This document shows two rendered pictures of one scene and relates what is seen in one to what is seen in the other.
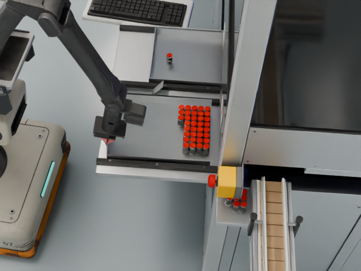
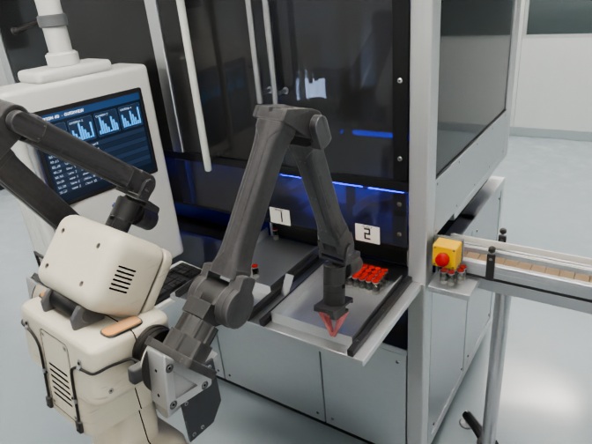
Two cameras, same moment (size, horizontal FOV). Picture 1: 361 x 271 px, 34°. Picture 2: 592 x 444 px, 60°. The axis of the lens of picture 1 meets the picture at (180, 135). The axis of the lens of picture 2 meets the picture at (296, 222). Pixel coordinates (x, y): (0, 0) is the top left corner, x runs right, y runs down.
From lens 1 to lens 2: 150 cm
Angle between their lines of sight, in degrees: 50
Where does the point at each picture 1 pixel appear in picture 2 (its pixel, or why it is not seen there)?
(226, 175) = (447, 243)
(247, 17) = (432, 34)
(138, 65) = not seen: hidden behind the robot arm
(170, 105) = (309, 288)
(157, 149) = (360, 309)
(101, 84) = (338, 219)
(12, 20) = (279, 155)
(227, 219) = (469, 289)
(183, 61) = (262, 269)
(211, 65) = (282, 255)
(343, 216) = not seen: hidden behind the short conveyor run
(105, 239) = not seen: outside the picture
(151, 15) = (173, 284)
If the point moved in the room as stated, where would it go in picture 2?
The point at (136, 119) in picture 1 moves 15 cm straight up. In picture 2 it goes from (357, 261) to (354, 209)
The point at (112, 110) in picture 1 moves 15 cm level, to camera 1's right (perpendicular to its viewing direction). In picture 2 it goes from (349, 255) to (374, 230)
